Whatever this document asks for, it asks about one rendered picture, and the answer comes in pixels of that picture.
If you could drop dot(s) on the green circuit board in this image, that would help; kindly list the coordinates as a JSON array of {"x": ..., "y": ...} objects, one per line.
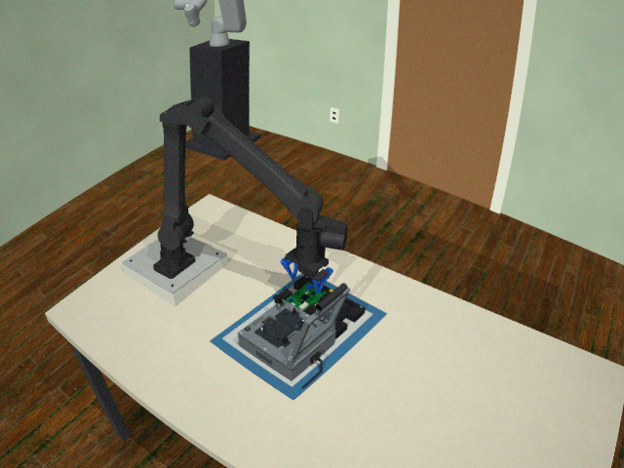
[{"x": 305, "y": 296}]

